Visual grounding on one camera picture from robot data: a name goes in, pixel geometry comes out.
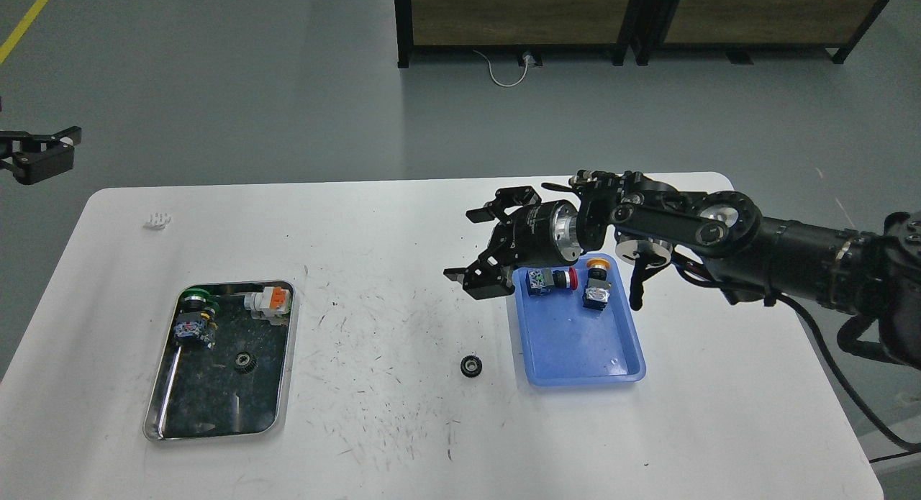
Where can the small white plastic piece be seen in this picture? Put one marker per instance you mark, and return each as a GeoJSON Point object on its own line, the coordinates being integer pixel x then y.
{"type": "Point", "coordinates": [157, 221]}

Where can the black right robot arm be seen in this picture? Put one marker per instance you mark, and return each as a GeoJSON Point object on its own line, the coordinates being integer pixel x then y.
{"type": "Point", "coordinates": [723, 241]}

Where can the orange white connector part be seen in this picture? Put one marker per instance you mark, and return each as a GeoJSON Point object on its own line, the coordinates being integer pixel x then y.
{"type": "Point", "coordinates": [272, 304]}

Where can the green push button switch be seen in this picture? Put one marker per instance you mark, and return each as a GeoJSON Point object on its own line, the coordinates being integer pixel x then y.
{"type": "Point", "coordinates": [194, 324]}

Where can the left wooden cabinet black frame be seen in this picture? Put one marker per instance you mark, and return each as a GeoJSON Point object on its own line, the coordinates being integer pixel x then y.
{"type": "Point", "coordinates": [535, 26]}

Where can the blue plastic tray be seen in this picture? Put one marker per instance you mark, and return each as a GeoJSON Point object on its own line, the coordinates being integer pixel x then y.
{"type": "Point", "coordinates": [564, 344]}

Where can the right wooden cabinet black frame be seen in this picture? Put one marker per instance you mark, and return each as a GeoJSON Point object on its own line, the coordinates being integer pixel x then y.
{"type": "Point", "coordinates": [738, 27]}

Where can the stainless steel tray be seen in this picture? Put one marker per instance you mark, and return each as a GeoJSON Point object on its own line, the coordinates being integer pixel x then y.
{"type": "Point", "coordinates": [196, 393]}

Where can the red push button switch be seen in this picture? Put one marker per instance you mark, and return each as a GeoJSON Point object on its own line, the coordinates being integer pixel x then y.
{"type": "Point", "coordinates": [543, 281]}

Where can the black gear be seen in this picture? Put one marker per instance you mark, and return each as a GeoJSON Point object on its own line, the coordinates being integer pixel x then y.
{"type": "Point", "coordinates": [471, 366]}
{"type": "Point", "coordinates": [244, 362]}

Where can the wooden cabinet black frame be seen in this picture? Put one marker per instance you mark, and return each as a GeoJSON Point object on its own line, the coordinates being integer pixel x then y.
{"type": "Point", "coordinates": [738, 27]}
{"type": "Point", "coordinates": [535, 26]}

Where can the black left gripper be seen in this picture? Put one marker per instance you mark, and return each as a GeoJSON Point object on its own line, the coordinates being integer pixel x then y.
{"type": "Point", "coordinates": [539, 235]}

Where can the yellow push button switch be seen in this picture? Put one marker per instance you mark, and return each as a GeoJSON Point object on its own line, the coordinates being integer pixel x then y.
{"type": "Point", "coordinates": [597, 289]}

